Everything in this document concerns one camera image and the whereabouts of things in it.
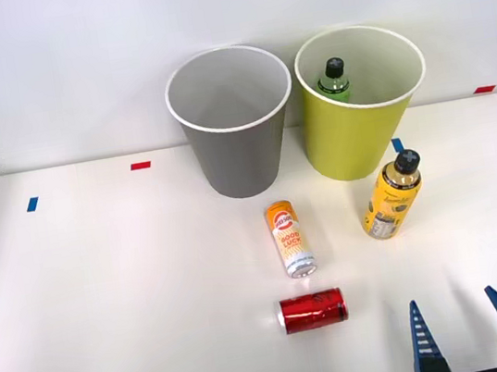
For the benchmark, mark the yellow bottle with black cap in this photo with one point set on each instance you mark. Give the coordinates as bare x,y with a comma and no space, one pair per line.
387,207

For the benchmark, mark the red drink can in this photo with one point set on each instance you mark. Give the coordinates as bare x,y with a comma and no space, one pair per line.
313,311

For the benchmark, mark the orange and white drink can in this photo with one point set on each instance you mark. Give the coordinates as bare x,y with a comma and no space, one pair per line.
290,240

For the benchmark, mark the yellow-green plastic waste bin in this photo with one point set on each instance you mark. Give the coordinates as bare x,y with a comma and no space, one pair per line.
344,139

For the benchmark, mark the grey plastic waste bin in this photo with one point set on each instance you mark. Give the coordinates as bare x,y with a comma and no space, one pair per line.
237,159

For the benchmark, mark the green bottle with black cap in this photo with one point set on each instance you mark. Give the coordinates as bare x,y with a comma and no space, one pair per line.
334,84

